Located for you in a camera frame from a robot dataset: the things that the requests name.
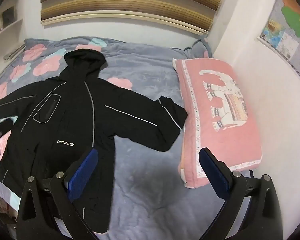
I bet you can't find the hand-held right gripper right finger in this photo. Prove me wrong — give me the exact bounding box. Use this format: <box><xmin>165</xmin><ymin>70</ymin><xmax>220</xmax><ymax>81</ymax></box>
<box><xmin>199</xmin><ymin>147</ymin><xmax>283</xmax><ymax>240</ymax></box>

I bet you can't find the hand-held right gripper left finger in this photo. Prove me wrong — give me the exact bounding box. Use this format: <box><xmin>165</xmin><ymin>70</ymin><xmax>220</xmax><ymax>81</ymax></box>
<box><xmin>17</xmin><ymin>148</ymin><xmax>99</xmax><ymax>240</ymax></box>

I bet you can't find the black hooded jacket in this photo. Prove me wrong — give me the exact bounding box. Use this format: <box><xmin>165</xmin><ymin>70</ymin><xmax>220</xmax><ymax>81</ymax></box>
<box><xmin>0</xmin><ymin>49</ymin><xmax>188</xmax><ymax>234</ymax></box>

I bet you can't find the pink elephant print pillow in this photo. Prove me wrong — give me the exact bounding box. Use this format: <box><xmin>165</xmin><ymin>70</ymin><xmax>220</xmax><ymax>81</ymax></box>
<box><xmin>172</xmin><ymin>58</ymin><xmax>263</xmax><ymax>189</ymax></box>

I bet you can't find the grey floral blanket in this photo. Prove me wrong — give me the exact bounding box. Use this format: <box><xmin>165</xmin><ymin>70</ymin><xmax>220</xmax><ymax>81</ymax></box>
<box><xmin>0</xmin><ymin>37</ymin><xmax>240</xmax><ymax>240</ymax></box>

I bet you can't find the grey pillow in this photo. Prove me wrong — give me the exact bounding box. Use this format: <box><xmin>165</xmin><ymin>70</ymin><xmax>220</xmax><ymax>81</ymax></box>
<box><xmin>184</xmin><ymin>39</ymin><xmax>213</xmax><ymax>58</ymax></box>

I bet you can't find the white wall shelf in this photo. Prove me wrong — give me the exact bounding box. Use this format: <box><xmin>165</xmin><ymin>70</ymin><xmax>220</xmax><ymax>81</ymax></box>
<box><xmin>0</xmin><ymin>0</ymin><xmax>28</xmax><ymax>80</ymax></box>

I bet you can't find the dark picture frame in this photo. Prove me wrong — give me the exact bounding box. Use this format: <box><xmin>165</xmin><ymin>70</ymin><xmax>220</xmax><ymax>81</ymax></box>
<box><xmin>2</xmin><ymin>6</ymin><xmax>15</xmax><ymax>27</ymax></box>

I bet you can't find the world map wall poster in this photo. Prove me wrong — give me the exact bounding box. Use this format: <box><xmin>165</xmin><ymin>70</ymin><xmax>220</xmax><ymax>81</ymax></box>
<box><xmin>257</xmin><ymin>0</ymin><xmax>300</xmax><ymax>90</ymax></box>

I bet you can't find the wooden door frame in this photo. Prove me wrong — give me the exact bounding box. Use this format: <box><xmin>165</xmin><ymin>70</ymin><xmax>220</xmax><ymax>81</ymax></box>
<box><xmin>40</xmin><ymin>0</ymin><xmax>228</xmax><ymax>34</ymax></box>

